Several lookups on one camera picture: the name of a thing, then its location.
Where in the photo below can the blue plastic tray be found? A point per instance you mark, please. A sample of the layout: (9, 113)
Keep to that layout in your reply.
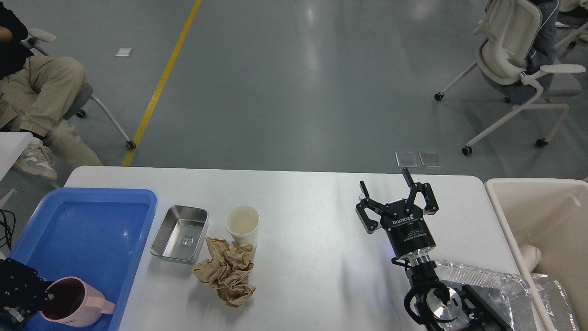
(95, 234)

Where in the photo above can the crumpled brown paper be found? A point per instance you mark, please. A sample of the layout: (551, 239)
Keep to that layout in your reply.
(227, 271)

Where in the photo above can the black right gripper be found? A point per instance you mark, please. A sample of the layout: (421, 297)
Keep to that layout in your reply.
(402, 220)

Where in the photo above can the seated person in khaki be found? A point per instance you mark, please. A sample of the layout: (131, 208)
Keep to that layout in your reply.
(36, 93)

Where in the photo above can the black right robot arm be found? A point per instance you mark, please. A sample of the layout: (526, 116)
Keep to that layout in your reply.
(429, 301)

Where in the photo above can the white side table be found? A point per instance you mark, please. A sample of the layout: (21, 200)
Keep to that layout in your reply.
(12, 145)

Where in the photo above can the pink mug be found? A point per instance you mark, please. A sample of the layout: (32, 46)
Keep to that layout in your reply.
(75, 303)

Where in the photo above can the beige plastic bin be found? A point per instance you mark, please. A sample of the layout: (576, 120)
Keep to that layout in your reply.
(550, 214)

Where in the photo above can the aluminium foil tray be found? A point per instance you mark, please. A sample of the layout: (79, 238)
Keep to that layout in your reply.
(510, 295)

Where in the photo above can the white office chair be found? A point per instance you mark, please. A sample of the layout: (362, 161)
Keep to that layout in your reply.
(510, 27)

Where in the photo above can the grey office chair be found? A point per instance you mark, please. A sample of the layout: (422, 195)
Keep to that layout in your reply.
(35, 36)

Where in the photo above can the seated person in blue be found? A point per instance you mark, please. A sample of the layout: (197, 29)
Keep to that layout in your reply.
(542, 52)

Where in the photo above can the stainless steel rectangular tin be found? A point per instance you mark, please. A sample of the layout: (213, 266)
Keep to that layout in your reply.
(181, 234)

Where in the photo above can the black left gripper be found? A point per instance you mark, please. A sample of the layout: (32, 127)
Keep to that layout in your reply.
(21, 294)

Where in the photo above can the white paper cup in bin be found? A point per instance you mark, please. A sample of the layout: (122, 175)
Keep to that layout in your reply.
(531, 255)

